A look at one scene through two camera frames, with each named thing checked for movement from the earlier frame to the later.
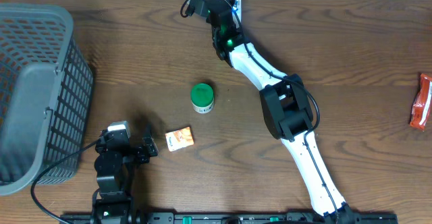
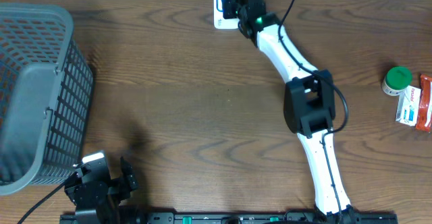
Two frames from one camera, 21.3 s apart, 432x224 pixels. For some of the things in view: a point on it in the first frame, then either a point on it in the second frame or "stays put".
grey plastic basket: x=46 y=93 stays put
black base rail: x=229 y=218 stays put
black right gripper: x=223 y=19 to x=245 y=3
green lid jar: x=202 y=96 to x=396 y=79
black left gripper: x=150 y=144 to x=70 y=179
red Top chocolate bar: x=422 y=107 stays put
